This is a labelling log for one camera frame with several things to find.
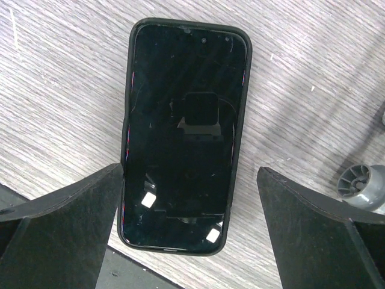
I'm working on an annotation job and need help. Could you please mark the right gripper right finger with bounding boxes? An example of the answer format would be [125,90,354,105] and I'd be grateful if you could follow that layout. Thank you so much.
[257,167,384,288]

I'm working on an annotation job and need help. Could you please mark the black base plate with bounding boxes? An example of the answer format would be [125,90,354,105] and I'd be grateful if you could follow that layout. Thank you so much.
[0,183,184,289]

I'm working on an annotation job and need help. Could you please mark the grey wire dish rack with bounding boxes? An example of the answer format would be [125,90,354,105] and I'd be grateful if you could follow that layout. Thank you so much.
[336,104,384,215]

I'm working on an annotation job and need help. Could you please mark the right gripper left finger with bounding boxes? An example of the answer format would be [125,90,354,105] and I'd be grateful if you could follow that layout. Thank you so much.
[0,163,126,289]

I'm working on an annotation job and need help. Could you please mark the black phone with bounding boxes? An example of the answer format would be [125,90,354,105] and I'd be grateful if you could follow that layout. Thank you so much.
[117,17,253,256]

